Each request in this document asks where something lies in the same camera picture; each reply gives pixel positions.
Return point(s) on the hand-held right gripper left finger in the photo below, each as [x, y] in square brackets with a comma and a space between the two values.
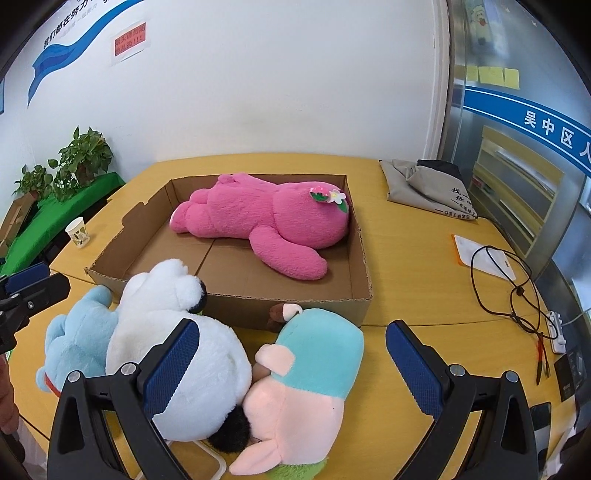
[171, 364]

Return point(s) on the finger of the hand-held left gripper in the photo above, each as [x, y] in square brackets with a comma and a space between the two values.
[28, 277]
[46, 293]

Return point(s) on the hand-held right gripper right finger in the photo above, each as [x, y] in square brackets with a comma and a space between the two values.
[408, 360]

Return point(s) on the light blue plush toy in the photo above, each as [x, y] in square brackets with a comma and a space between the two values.
[78, 337]

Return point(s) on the white plush toy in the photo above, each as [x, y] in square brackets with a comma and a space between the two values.
[157, 300]

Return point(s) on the pink pig plush teal hat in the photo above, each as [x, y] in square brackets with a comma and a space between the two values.
[314, 350]

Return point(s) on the brown cardboard box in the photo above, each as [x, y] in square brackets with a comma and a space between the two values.
[323, 310]

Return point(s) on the pink plush toy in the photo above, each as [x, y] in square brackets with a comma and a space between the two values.
[258, 207]

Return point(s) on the person's left hand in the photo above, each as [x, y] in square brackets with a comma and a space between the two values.
[7, 397]

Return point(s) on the small cardboard carton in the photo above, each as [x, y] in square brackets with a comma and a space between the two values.
[16, 221]

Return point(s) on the paper cup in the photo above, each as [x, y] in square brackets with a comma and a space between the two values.
[77, 233]

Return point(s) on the green table cloth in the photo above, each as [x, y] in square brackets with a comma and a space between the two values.
[69, 207]

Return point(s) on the small potted green plant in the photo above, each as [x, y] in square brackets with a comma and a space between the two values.
[32, 182]

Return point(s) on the white paper note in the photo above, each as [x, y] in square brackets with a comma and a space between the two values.
[485, 258]

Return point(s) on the large potted green plant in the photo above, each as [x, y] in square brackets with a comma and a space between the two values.
[85, 154]

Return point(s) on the black phone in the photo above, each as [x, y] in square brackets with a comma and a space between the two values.
[541, 422]

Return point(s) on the white power strip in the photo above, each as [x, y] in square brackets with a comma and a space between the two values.
[555, 330]

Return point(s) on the small black box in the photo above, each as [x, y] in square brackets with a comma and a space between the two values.
[565, 376]

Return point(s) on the grey cloth bag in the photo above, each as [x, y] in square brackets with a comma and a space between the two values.
[415, 184]

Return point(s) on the blue door banner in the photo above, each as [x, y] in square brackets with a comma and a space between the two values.
[508, 108]

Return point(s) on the yellow sticky note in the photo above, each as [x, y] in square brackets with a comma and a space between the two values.
[472, 73]
[511, 78]
[490, 74]

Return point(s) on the glass door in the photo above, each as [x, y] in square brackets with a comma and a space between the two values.
[531, 46]

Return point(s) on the cartoon door poster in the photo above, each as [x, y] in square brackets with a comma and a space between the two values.
[480, 21]

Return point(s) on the blue wall decal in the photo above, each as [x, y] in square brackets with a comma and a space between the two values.
[55, 57]

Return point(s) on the red wall notice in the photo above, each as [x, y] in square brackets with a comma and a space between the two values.
[131, 46]

